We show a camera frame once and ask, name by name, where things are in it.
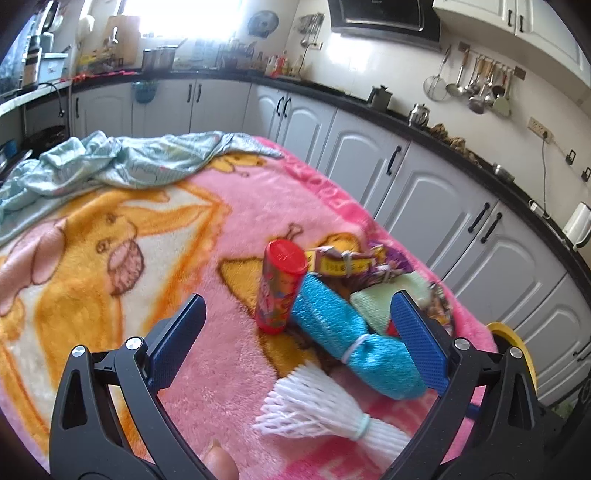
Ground black power cable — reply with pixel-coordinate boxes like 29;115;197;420
538;136;550;217

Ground metal lidded jar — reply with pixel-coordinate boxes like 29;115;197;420
409;102;432;127

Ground yellow trash bin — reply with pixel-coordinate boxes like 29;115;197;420
487;322;536;393

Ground light blue crumpled cloth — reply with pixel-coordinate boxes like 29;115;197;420
0;130;284;222

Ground beige wall outlet strip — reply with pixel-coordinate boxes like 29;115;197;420
527;117;555;141

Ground brown snack bar wrapper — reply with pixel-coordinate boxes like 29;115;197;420
302;244;375;280

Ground round wall plate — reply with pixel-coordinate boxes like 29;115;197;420
248;10;280;38

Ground hanging metal strainer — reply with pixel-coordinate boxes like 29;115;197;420
424;46;451;100

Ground black kitchen countertop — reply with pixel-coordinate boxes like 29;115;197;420
0;69;591;268

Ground row of hanging kitchen utensils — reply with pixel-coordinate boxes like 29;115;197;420
445;41;515;118

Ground blue hanging basket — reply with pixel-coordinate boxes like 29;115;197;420
131;80;158;103

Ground white lower kitchen cabinets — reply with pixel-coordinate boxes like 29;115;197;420
69;78;591;407

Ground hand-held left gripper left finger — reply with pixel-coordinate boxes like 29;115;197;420
48;294;218;480

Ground white upper kitchen cabinets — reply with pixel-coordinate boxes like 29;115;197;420
431;0;587;79

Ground red cylindrical can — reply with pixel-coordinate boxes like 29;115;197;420
255;239;308;334

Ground pink printed blanket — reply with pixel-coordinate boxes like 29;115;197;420
0;134;499;480

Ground white electric kettle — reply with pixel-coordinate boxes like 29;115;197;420
562;202;591;250

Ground small pink candy wrapper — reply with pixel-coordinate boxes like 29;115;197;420
427;282;457;335

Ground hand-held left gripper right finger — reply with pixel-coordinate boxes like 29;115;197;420
383;290;543;480

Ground pile of ginger roots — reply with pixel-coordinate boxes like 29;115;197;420
429;122;478;160

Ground white kitchen cabinets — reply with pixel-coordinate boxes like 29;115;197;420
431;0;587;79
69;78;591;407

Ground wooden cutting board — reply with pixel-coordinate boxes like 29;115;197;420
104;15;141;70

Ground white foam net bundle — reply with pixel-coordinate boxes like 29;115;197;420
252;362;414;476

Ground black range hood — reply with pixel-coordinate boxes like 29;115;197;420
328;0;441;49

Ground light blue plastic box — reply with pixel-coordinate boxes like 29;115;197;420
39;52;70;84

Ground green foam net bow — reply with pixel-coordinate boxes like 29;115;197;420
349;272;432;333

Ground purple snack wrapper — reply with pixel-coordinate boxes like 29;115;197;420
367;244;419;283

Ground metal box container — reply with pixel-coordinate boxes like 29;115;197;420
142;46;176;70

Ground person's left hand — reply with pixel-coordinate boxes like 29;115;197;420
203;440;241;480

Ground row of condiment bottles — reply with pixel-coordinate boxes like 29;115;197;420
217;39;273;70

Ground blue foam net bundle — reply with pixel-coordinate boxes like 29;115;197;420
290;272;428;400

